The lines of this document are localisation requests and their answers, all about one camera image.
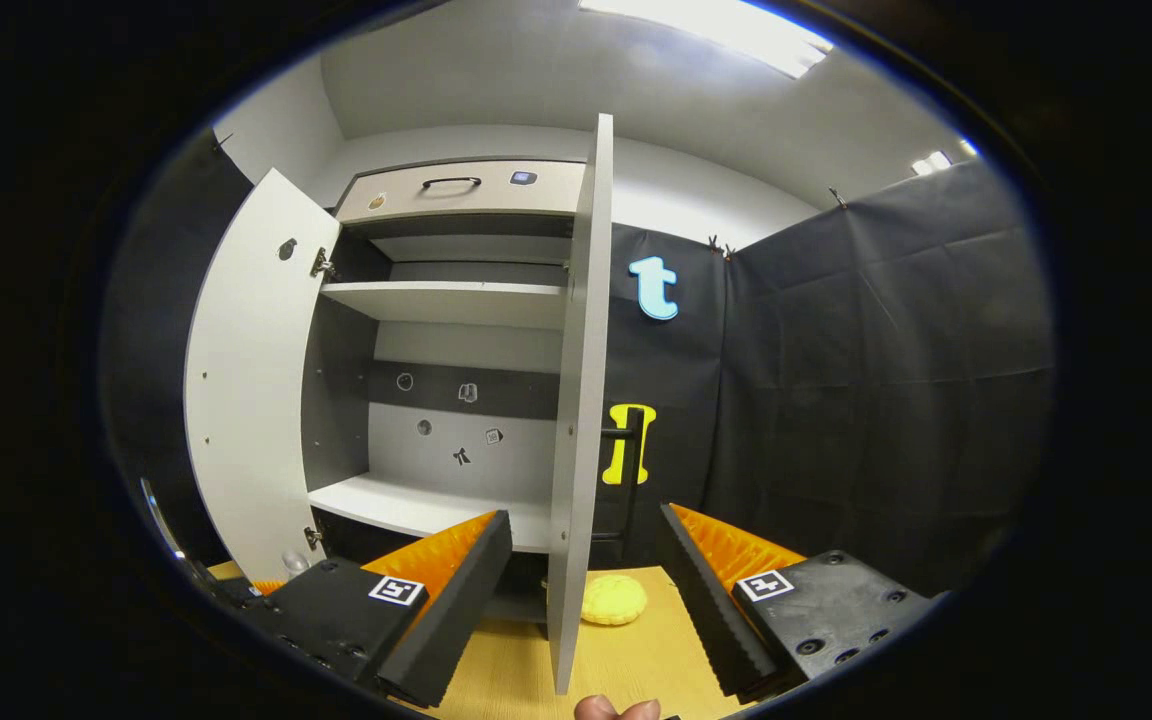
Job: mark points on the long ceiling light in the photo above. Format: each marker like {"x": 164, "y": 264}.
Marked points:
{"x": 726, "y": 25}

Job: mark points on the beige cabinet drawer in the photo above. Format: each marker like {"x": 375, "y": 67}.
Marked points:
{"x": 406, "y": 205}

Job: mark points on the yellow round sponge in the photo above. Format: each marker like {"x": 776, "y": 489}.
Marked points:
{"x": 614, "y": 600}

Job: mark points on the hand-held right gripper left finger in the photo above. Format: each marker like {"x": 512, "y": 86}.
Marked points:
{"x": 451, "y": 620}

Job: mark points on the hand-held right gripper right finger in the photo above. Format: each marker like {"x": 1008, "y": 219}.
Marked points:
{"x": 711, "y": 610}

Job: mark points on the metal door hinge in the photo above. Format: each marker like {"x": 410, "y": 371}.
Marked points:
{"x": 313, "y": 537}
{"x": 322, "y": 263}

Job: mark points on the white cabinet shelf board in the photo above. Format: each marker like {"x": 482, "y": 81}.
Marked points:
{"x": 456, "y": 303}
{"x": 386, "y": 505}

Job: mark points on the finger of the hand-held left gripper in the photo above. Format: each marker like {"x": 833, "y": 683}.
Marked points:
{"x": 268, "y": 587}

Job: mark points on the black backdrop cloth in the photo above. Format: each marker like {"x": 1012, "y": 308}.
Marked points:
{"x": 886, "y": 400}

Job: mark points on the small ceiling light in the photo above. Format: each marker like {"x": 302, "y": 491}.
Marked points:
{"x": 939, "y": 162}

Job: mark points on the grey white cabinet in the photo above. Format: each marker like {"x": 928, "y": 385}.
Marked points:
{"x": 466, "y": 347}

